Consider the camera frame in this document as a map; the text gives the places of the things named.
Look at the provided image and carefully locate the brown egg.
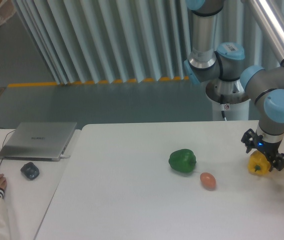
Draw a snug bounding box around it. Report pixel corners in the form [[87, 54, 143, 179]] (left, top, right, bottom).
[[200, 172, 217, 190]]

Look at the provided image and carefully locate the white folding partition screen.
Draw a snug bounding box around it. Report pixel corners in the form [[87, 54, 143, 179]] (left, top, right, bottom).
[[13, 0, 284, 89]]

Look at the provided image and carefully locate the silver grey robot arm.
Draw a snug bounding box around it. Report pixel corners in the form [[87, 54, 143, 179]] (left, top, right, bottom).
[[184, 0, 284, 171]]

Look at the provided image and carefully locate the silver closed laptop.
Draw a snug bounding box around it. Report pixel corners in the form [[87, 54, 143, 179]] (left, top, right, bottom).
[[0, 122, 77, 162]]

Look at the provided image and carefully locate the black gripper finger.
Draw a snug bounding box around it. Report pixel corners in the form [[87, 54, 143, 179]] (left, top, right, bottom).
[[266, 152, 284, 172], [241, 128, 258, 153]]

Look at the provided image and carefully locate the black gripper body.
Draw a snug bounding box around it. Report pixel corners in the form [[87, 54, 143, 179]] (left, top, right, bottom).
[[253, 132, 283, 158]]

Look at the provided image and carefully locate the green bell pepper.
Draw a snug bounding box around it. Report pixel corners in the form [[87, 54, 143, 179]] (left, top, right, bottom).
[[168, 149, 197, 173]]

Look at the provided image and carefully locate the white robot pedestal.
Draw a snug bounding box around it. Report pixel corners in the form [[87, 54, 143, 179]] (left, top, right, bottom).
[[206, 78, 250, 121]]

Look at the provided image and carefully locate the robot base cable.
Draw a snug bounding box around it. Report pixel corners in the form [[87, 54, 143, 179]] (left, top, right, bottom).
[[219, 93, 229, 122]]

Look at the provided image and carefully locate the yellow bell pepper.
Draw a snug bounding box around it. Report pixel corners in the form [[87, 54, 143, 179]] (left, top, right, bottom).
[[247, 150, 271, 176]]

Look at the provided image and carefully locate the dark grey small case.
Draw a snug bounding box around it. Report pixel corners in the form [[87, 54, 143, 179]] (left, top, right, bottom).
[[20, 162, 40, 181]]

